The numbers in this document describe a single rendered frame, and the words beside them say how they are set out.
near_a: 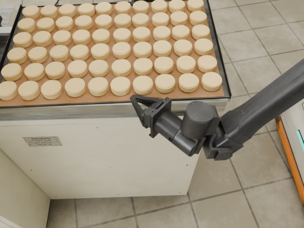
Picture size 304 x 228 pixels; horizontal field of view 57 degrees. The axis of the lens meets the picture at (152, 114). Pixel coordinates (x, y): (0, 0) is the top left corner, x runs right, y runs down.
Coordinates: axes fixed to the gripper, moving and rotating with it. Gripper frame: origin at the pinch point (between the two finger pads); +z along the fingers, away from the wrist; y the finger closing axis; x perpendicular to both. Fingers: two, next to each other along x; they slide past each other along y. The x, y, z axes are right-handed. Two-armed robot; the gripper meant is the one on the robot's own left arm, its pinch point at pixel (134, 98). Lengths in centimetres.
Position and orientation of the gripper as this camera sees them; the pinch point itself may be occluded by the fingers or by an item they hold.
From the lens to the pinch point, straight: 70.3
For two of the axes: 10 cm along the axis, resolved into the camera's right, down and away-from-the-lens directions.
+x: 6.7, -6.2, 4.1
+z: -7.4, -5.6, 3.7
